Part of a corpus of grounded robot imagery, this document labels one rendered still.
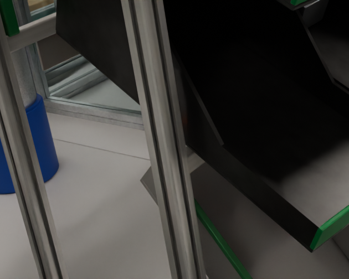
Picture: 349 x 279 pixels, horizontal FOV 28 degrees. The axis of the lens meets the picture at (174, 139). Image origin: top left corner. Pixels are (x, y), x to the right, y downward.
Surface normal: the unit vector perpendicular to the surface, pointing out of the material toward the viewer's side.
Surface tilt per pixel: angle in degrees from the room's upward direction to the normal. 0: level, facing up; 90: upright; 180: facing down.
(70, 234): 0
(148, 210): 0
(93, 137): 0
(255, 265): 45
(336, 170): 25
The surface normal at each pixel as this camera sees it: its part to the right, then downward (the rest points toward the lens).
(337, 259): 0.37, -0.48
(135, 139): -0.14, -0.90
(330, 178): 0.15, -0.72
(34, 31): 0.79, 0.15
